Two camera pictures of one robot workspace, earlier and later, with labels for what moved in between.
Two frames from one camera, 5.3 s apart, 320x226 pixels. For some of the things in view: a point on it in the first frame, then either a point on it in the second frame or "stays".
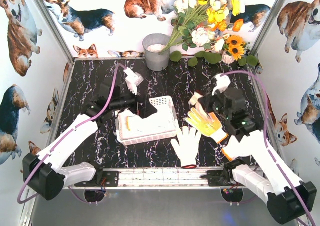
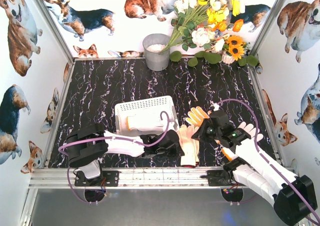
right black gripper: (204, 102) → (206, 127)
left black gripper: (140, 105) → (169, 143)
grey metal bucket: (153, 45) stays
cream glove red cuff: (188, 146) stays
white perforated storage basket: (132, 128) stays
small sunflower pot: (234, 48) stays
